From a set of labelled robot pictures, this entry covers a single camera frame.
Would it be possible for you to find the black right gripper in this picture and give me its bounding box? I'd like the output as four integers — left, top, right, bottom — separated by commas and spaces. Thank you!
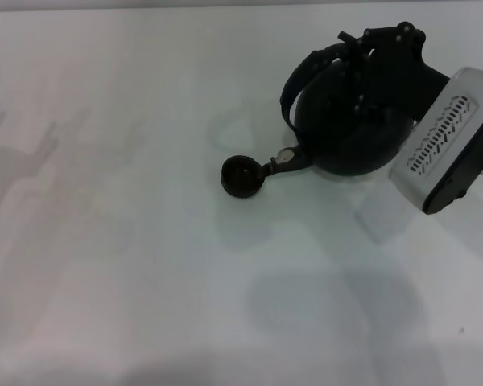
336, 21, 454, 122

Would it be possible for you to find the black round teapot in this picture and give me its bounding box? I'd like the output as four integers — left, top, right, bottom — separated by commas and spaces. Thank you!
262, 42, 414, 179

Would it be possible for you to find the dark brown teacup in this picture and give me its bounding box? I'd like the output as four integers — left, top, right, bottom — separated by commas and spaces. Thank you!
220, 154, 265, 200

